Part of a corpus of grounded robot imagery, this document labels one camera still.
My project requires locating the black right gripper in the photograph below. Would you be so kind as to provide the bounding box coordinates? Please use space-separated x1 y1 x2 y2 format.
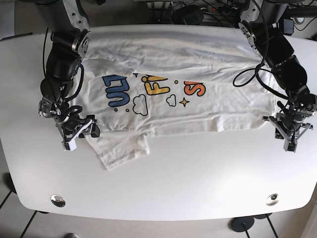
55 115 100 145

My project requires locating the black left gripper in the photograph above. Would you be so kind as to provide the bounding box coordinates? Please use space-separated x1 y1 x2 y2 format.
262 113 314 143

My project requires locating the white printed T-shirt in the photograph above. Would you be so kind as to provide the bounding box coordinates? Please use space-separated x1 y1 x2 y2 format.
73 26 276 170

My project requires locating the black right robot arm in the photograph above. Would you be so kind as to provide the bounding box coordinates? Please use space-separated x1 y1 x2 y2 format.
33 0 100 151

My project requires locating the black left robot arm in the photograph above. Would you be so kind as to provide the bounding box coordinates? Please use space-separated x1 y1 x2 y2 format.
238 0 317 152

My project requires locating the right silver table grommet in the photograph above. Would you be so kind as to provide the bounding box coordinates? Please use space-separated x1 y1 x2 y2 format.
265 193 279 206

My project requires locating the silver table grommet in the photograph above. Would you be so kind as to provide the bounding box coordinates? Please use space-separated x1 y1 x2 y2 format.
51 194 65 208
265 193 279 206

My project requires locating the left silver table grommet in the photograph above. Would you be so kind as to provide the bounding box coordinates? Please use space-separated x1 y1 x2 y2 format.
51 194 65 208

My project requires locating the black round stand base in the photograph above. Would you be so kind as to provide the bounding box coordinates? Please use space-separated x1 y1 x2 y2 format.
229 216 255 233

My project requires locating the black left table leg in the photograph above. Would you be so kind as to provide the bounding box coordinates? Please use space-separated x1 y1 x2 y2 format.
0 173 17 209

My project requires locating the grey shoe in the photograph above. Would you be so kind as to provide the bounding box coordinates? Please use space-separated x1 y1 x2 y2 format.
64 233 79 238

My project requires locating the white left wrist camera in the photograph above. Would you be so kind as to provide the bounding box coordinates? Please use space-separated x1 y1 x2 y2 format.
283 140 297 153

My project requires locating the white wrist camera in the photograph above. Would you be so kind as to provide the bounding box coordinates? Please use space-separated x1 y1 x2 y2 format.
283 140 297 153
64 119 97 151

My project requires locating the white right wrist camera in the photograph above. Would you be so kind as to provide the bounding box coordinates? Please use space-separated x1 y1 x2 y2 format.
64 119 97 151

